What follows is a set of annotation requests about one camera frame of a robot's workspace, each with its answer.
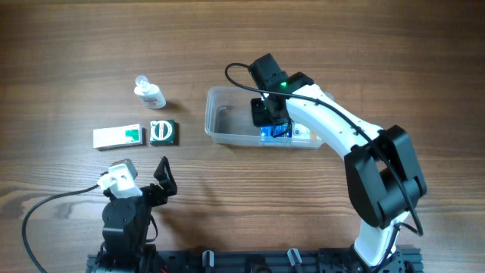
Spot blue medicine box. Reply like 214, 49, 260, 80
260, 124, 292, 138

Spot white Hansaplast plaster box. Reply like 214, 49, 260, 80
292, 122, 311, 140

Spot clear plastic container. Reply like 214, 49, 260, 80
205, 86, 324, 149

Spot white green medicine box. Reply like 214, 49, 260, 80
93, 124, 143, 150

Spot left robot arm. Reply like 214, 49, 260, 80
86, 156, 177, 273

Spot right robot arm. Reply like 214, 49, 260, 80
247, 54, 427, 272

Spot green round-logo box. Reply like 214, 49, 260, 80
149, 120, 177, 146

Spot white hand sanitizer bottle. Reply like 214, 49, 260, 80
134, 75, 166, 109

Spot black left camera cable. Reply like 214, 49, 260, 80
21, 184, 100, 273

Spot black camera cable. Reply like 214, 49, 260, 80
21, 184, 100, 273
224, 62, 424, 266

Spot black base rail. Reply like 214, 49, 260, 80
86, 248, 424, 273

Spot black right camera cable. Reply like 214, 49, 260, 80
224, 62, 424, 266

